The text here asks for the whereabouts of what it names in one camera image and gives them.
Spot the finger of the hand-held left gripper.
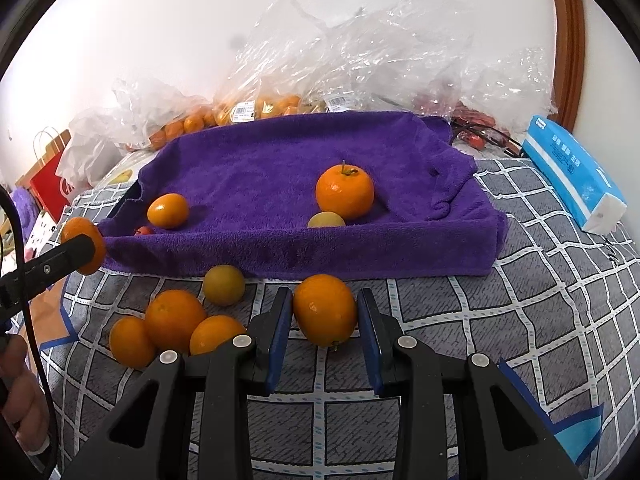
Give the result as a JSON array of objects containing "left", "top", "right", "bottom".
[{"left": 0, "top": 234, "right": 101, "bottom": 319}]

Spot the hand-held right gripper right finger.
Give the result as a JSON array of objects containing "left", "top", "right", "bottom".
[{"left": 356, "top": 287, "right": 584, "bottom": 480}]

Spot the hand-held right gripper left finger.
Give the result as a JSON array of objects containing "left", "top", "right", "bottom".
[{"left": 60, "top": 287, "right": 294, "bottom": 480}]

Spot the large round orange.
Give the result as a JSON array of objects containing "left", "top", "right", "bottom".
[{"left": 60, "top": 217, "right": 107, "bottom": 276}]

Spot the small orange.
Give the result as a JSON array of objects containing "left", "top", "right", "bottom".
[
  {"left": 292, "top": 274, "right": 358, "bottom": 348},
  {"left": 189, "top": 315, "right": 247, "bottom": 356}
]

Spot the small yellow-green fruit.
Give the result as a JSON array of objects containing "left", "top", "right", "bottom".
[
  {"left": 202, "top": 264, "right": 246, "bottom": 307},
  {"left": 307, "top": 211, "right": 347, "bottom": 229}
]

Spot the medium orange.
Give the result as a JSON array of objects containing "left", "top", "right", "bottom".
[{"left": 109, "top": 315, "right": 158, "bottom": 369}]

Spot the oval orange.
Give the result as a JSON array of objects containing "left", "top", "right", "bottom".
[{"left": 147, "top": 193, "right": 191, "bottom": 230}]

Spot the orange with stem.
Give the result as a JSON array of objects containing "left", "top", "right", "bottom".
[{"left": 315, "top": 160, "right": 376, "bottom": 221}]

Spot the purple towel covered tray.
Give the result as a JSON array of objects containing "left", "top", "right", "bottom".
[{"left": 97, "top": 112, "right": 510, "bottom": 281}]

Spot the person's left forearm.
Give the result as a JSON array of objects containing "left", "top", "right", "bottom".
[{"left": 0, "top": 420, "right": 58, "bottom": 480}]

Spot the bag of brown fruits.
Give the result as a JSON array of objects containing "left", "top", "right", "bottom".
[{"left": 300, "top": 94, "right": 362, "bottom": 114}]

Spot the pack of red fruits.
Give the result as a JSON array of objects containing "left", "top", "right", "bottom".
[{"left": 412, "top": 91, "right": 497, "bottom": 130}]

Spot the person's left hand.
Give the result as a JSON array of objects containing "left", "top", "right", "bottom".
[{"left": 0, "top": 333, "right": 51, "bottom": 454}]

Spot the white printed pillow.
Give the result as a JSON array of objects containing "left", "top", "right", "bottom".
[{"left": 27, "top": 210, "right": 64, "bottom": 257}]

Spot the purple plush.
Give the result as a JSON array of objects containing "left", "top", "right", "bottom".
[{"left": 10, "top": 186, "right": 44, "bottom": 241}]

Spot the red paper bag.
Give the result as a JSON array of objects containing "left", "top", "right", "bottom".
[{"left": 29, "top": 127, "right": 74, "bottom": 222}]

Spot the striped printed bedsheet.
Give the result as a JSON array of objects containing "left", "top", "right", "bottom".
[{"left": 100, "top": 152, "right": 151, "bottom": 187}]

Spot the grey plastic bag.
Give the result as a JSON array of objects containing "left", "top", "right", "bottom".
[{"left": 64, "top": 110, "right": 132, "bottom": 187}]

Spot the grey checked blanket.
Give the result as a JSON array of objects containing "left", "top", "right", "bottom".
[{"left": 30, "top": 157, "right": 640, "bottom": 480}]

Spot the clear plastic bag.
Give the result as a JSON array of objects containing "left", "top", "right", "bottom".
[{"left": 112, "top": 77, "right": 221, "bottom": 153}]

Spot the labelled bag of oranges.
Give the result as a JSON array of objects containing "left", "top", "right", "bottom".
[{"left": 212, "top": 92, "right": 307, "bottom": 128}]

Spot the blue tissue pack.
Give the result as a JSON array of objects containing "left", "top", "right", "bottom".
[{"left": 522, "top": 114, "right": 629, "bottom": 235}]

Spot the crumpled clear plastic wrap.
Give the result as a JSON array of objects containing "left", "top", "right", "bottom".
[{"left": 225, "top": 0, "right": 559, "bottom": 126}]

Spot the black cable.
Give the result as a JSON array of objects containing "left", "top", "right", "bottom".
[{"left": 0, "top": 187, "right": 59, "bottom": 476}]

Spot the brown wooden door frame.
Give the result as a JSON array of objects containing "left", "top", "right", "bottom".
[{"left": 547, "top": 0, "right": 586, "bottom": 132}]

